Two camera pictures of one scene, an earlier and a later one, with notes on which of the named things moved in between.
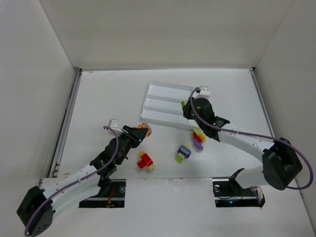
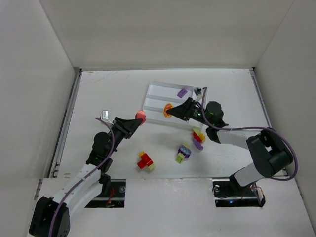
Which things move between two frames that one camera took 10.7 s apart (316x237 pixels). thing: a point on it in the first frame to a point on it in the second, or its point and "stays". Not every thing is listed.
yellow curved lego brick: x=202 y=137 stays
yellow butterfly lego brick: x=140 y=126 to x=167 y=106
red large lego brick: x=145 y=161 stays
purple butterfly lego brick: x=149 y=129 to x=182 y=93
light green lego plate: x=151 y=167 stays
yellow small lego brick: x=141 y=153 stays
